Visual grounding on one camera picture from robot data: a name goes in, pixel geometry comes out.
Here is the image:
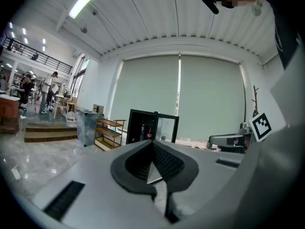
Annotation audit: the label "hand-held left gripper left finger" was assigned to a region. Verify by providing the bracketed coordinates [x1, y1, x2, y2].
[32, 139, 167, 229]

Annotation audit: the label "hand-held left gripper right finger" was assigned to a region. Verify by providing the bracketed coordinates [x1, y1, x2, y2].
[152, 139, 247, 224]

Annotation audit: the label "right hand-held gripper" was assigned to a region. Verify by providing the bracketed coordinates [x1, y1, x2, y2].
[206, 113, 272, 155]

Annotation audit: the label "black mini fridge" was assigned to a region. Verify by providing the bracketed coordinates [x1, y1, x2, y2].
[125, 108, 180, 145]

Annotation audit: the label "pale green roller blind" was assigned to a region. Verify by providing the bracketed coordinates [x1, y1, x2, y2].
[111, 55, 180, 129]
[177, 55, 246, 142]

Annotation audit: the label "wooden coat rack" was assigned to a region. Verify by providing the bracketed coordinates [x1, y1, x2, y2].
[251, 85, 260, 118]

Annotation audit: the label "wooden shelf rack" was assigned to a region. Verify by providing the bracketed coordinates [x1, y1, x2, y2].
[94, 118, 126, 152]

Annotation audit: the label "plastic-wrapped grey cabinet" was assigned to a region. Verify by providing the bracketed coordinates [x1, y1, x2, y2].
[76, 109, 104, 147]

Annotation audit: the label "wooden steps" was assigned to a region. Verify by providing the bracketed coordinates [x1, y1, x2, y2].
[23, 122, 78, 143]

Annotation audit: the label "large clear water jug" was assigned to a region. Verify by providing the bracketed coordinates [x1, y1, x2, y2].
[66, 108, 78, 128]

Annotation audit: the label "brown cardboard box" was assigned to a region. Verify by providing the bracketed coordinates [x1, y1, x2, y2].
[92, 104, 105, 115]

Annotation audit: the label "white table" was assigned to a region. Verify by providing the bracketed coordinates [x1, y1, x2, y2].
[53, 94, 70, 119]

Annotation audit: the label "tall dark-framed window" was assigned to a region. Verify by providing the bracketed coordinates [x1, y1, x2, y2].
[71, 53, 92, 98]

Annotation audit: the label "black office chair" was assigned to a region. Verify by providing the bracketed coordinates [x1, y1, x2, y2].
[18, 93, 30, 112]

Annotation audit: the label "brown wooden counter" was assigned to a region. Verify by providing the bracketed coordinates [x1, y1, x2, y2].
[0, 94, 21, 135]

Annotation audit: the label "person's black printed t-shirt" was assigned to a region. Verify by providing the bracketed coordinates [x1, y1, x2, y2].
[259, 0, 301, 69]

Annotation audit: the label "white ceiling sensor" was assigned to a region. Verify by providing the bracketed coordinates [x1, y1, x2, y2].
[252, 0, 263, 17]

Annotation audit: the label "black metal railing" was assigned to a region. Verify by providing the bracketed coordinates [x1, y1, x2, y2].
[0, 37, 73, 75]

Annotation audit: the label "long ceiling light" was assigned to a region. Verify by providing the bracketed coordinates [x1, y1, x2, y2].
[69, 0, 111, 19]

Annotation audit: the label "black head-mounted camera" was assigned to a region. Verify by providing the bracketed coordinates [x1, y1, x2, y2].
[199, 0, 220, 15]

